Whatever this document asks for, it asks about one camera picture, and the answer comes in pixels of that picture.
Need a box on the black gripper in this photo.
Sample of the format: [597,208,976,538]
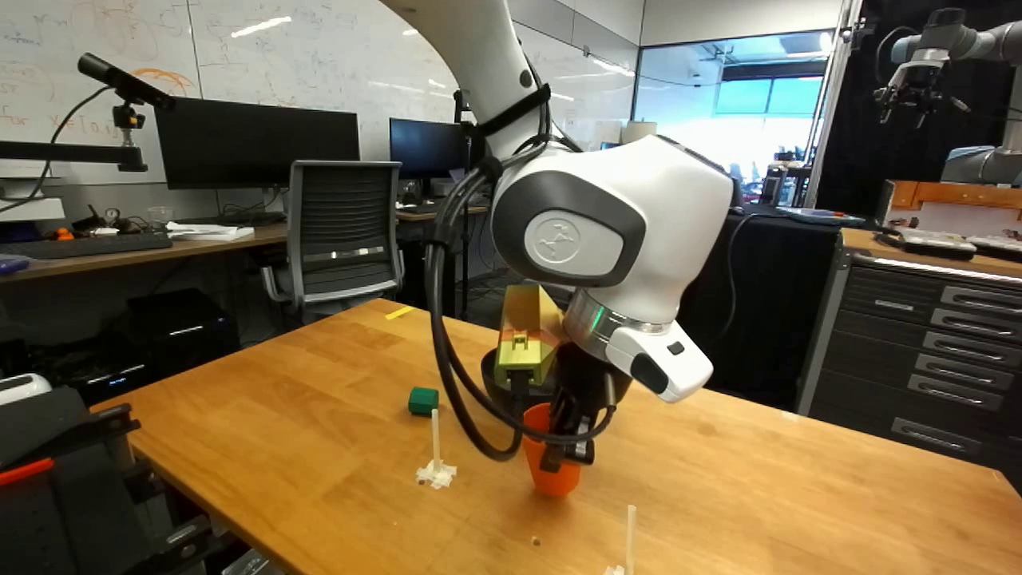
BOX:
[546,344,629,463]

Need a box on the orange plastic cup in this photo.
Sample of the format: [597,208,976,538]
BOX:
[523,402,582,498]

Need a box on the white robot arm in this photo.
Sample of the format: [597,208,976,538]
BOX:
[382,0,732,470]

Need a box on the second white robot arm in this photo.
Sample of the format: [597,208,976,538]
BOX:
[871,8,1022,190]

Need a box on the small green block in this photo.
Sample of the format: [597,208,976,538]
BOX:
[408,388,441,415]

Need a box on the grey mesh office chair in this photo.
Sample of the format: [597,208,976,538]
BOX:
[262,161,405,318]

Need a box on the grey drawer cabinet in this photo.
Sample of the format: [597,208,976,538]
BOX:
[798,231,1022,466]

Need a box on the black computer monitor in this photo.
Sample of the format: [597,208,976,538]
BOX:
[157,100,360,190]

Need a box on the yellow wrist camera mount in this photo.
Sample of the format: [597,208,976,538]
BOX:
[491,283,561,390]

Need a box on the white clear marker post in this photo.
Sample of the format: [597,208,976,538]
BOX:
[414,413,457,490]

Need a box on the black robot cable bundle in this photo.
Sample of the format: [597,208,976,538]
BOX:
[420,82,601,466]

